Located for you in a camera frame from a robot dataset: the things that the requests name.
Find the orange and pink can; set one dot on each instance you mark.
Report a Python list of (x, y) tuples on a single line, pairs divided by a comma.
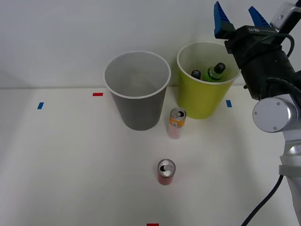
[(176, 124)]

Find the silver and black right arm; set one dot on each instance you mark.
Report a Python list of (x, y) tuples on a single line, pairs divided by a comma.
[(270, 115)]

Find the green bottle with black cap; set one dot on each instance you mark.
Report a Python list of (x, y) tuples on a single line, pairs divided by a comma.
[(215, 73)]

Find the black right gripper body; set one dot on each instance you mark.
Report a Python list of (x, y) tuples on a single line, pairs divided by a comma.
[(254, 42)]

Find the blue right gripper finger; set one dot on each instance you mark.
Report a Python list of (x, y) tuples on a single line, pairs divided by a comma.
[(258, 18), (222, 22)]

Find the grey plastic waste bin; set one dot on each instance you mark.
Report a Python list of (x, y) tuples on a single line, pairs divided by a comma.
[(138, 113)]

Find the yellow-green plastic waste bin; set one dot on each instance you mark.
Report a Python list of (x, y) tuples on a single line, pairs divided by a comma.
[(202, 101)]

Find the black-capped bottle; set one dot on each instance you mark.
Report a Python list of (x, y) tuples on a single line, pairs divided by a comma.
[(196, 74)]

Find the red can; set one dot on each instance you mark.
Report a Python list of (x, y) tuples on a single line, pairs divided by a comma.
[(166, 177)]

